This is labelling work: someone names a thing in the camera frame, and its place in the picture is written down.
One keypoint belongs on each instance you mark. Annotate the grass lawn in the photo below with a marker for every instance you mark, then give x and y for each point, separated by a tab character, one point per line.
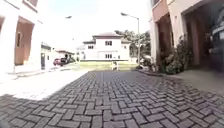
100	65

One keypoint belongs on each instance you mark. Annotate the white two-storey house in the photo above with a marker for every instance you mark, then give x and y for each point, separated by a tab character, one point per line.
106	46

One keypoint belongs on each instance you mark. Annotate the trees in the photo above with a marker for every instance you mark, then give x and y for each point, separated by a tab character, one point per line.
136	41

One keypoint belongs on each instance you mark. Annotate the street lamp pole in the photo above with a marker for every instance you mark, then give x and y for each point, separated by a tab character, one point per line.
138	40

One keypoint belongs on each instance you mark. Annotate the grey brick paved road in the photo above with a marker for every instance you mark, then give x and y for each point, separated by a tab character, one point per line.
116	100

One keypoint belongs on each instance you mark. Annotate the red car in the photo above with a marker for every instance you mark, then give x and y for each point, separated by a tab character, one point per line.
60	61

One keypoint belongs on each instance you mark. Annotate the low white building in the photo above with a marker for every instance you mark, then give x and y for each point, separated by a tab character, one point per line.
50	56

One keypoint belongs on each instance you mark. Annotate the bushes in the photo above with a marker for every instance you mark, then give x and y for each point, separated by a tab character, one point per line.
175	58

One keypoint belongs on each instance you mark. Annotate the beige building with garage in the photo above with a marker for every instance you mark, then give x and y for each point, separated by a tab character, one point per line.
180	23

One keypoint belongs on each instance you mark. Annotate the concrete driveway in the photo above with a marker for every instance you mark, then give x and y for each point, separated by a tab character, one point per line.
203	80

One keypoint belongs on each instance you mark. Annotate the beige building with columns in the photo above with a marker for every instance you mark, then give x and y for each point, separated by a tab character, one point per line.
18	36

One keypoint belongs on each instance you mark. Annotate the dark vehicle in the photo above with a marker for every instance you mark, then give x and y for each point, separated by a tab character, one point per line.
217	43

